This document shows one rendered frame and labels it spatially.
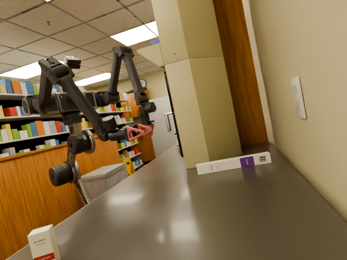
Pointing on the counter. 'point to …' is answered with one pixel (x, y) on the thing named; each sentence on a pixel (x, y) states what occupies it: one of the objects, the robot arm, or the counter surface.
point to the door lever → (168, 120)
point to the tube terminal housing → (197, 80)
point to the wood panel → (240, 71)
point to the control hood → (153, 54)
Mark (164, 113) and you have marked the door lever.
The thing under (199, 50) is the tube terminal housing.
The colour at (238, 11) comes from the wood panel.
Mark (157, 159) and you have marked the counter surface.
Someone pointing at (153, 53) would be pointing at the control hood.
